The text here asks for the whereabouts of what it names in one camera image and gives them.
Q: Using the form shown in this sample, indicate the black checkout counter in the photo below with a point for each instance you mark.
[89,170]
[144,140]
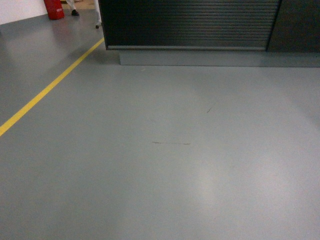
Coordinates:
[221,33]

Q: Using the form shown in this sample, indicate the person in white trousers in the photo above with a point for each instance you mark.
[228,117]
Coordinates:
[75,13]

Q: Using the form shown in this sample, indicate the red fire extinguisher box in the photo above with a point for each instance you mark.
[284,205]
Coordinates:
[54,9]

